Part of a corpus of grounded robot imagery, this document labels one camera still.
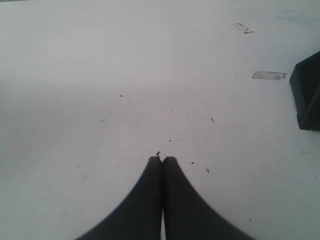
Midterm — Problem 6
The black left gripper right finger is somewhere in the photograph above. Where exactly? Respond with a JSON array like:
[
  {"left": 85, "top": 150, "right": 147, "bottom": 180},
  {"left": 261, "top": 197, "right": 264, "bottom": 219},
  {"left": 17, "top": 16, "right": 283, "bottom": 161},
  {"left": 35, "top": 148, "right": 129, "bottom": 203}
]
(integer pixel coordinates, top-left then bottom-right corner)
[{"left": 162, "top": 156, "right": 250, "bottom": 240}]

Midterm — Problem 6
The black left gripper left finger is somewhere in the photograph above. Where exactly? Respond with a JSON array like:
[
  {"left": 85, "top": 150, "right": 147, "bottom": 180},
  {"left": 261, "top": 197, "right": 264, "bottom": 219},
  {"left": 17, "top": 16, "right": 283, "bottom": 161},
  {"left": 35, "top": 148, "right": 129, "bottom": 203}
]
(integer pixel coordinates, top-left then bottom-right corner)
[{"left": 79, "top": 156, "right": 163, "bottom": 240}]

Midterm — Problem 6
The clear tape strip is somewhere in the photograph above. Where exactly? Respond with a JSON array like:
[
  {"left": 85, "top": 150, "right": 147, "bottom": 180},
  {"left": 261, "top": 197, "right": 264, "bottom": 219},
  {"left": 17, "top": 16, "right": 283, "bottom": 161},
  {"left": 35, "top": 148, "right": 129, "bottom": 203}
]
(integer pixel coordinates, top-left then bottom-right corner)
[{"left": 252, "top": 71, "right": 287, "bottom": 81}]

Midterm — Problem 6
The black metal shelf rack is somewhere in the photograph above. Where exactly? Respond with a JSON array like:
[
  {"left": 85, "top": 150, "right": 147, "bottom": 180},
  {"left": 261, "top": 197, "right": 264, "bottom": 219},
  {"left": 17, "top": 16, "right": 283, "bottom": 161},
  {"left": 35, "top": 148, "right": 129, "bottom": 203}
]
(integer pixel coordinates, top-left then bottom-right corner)
[{"left": 289, "top": 52, "right": 320, "bottom": 131}]

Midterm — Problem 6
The torn clear tape piece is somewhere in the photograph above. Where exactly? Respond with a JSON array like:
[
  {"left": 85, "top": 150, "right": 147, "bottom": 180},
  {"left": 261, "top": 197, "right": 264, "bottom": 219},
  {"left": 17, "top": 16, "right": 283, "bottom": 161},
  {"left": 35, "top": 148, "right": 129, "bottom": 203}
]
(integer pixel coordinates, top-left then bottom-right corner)
[{"left": 231, "top": 22, "right": 254, "bottom": 34}]

